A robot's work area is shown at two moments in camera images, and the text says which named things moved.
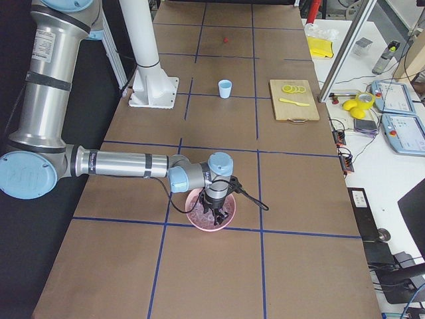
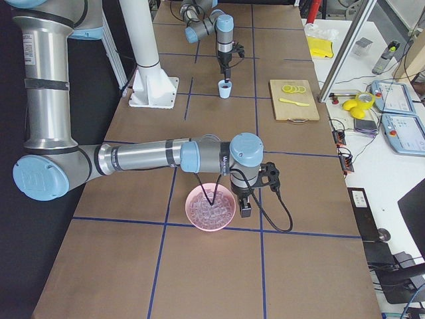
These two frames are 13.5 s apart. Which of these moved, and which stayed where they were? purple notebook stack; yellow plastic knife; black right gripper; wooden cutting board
Moved: black right gripper
Stayed: yellow plastic knife; wooden cutting board; purple notebook stack
